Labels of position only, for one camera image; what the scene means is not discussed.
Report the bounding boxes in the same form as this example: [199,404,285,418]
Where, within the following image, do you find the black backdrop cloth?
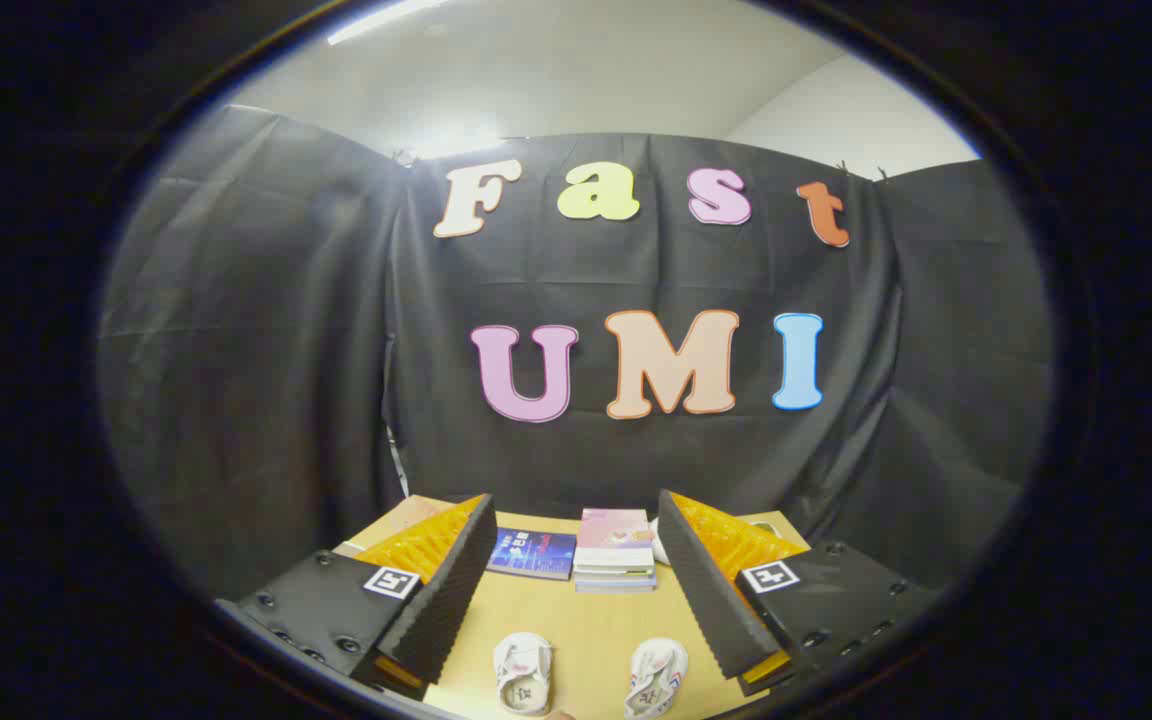
[96,105,1055,601]

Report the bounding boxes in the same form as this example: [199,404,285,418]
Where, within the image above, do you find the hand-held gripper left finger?
[221,493,498,701]

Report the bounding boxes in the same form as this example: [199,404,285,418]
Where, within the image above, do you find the beige storage box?
[334,494,457,557]

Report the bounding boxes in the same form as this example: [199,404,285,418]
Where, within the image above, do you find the blue book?
[486,527,578,582]

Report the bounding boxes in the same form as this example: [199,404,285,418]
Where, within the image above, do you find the pink cover book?
[576,508,655,569]

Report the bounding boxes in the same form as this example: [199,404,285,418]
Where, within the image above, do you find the white canvas shoe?
[624,638,689,719]
[493,632,554,717]

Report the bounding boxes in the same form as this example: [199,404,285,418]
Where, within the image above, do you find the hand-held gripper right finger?
[656,489,942,697]

